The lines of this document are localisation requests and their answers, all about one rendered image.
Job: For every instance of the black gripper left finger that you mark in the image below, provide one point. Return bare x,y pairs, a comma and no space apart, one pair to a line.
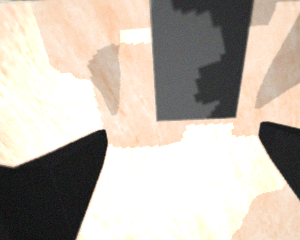
47,198

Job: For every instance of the black two-prong plug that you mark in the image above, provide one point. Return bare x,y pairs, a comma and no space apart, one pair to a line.
199,50

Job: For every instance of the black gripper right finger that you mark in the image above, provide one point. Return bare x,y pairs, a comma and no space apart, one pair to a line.
282,146

